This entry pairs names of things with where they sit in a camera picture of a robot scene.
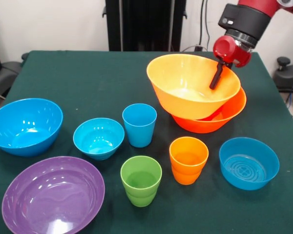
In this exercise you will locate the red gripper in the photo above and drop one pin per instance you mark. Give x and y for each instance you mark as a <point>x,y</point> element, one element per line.
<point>228,51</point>

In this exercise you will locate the large orange bowl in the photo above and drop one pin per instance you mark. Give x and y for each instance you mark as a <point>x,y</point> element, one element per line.
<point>180,104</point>
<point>202,126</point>

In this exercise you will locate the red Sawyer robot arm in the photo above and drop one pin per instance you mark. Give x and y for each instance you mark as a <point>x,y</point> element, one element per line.
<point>246,19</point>

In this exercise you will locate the blue ribbed-bottom bowl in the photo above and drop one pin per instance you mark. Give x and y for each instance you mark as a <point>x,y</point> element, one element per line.
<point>249,168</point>

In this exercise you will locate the blue cup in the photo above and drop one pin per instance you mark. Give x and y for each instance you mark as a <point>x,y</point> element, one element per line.
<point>139,131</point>

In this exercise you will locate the orange cup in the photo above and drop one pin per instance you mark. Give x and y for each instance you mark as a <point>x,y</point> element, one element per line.
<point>188,170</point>

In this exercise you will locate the dark green tablecloth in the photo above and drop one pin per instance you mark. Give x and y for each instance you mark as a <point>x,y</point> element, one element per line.
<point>88,73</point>

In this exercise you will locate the small cyan bowl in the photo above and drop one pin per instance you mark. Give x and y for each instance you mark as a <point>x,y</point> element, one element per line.
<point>98,139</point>

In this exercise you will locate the green cup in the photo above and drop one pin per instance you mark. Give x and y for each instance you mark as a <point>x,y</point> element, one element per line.
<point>140,192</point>

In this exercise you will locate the large blue bowl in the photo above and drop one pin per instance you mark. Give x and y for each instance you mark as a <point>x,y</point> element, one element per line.
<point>24,122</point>

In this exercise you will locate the large purple bowl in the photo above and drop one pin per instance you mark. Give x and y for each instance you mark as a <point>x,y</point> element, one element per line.
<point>53,195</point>

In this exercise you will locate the black pedestal foot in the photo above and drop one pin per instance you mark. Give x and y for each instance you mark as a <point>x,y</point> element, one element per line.
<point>5,73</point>
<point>288,78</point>

